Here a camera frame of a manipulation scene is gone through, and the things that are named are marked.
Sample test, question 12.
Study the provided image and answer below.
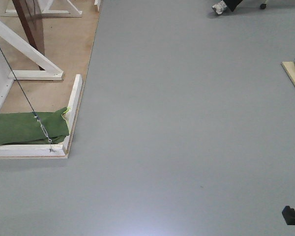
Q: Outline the brown wooden door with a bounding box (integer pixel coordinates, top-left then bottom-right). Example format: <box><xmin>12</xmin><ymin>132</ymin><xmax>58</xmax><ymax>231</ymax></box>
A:
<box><xmin>11</xmin><ymin>0</ymin><xmax>46</xmax><ymax>71</ymax></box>

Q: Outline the black robot part lower right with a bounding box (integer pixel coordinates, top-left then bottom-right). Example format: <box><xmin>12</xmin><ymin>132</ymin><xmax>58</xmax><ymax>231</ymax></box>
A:
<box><xmin>282</xmin><ymin>206</ymin><xmax>295</xmax><ymax>226</ymax></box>

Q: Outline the green sandbag near turnbuckle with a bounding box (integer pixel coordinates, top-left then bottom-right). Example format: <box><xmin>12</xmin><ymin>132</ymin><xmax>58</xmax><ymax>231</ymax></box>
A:
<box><xmin>0</xmin><ymin>107</ymin><xmax>69</xmax><ymax>146</ymax></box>

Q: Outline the white diagonal wooden brace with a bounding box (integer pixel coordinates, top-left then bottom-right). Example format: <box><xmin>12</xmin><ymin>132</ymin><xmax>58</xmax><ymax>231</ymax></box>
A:
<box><xmin>0</xmin><ymin>21</ymin><xmax>63</xmax><ymax>81</ymax></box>

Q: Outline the plywood base platform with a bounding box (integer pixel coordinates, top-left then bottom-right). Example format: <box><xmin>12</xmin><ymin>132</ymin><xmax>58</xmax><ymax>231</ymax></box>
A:
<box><xmin>0</xmin><ymin>0</ymin><xmax>99</xmax><ymax>159</ymax></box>

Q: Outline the white sneaker of person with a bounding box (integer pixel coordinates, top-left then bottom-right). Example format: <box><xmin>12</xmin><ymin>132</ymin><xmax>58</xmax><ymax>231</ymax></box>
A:
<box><xmin>211</xmin><ymin>0</ymin><xmax>228</xmax><ymax>15</ymax></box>

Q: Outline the black trouser leg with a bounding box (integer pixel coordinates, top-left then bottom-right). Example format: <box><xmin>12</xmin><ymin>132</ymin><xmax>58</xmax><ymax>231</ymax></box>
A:
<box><xmin>223</xmin><ymin>0</ymin><xmax>243</xmax><ymax>12</ymax></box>

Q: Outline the far white wooden brace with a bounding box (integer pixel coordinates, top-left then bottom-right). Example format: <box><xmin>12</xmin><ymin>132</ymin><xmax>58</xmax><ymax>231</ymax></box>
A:
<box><xmin>0</xmin><ymin>0</ymin><xmax>83</xmax><ymax>18</ymax></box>

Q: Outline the office chair caster wheel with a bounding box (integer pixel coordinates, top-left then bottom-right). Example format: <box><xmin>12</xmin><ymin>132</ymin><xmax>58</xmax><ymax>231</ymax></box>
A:
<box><xmin>260</xmin><ymin>3</ymin><xmax>267</xmax><ymax>10</ymax></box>

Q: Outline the white wooden curb rail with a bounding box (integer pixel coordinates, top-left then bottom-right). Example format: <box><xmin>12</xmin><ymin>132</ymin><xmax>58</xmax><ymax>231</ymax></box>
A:
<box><xmin>63</xmin><ymin>74</ymin><xmax>83</xmax><ymax>154</ymax></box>

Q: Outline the steel guy wire with turnbuckle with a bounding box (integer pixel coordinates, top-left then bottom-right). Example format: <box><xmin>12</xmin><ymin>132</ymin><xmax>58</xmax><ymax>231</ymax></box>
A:
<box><xmin>0</xmin><ymin>29</ymin><xmax>57</xmax><ymax>153</ymax></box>

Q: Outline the white front curb rail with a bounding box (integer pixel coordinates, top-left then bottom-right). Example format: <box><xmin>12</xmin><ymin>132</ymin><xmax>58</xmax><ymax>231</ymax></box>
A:
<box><xmin>0</xmin><ymin>144</ymin><xmax>66</xmax><ymax>157</ymax></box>

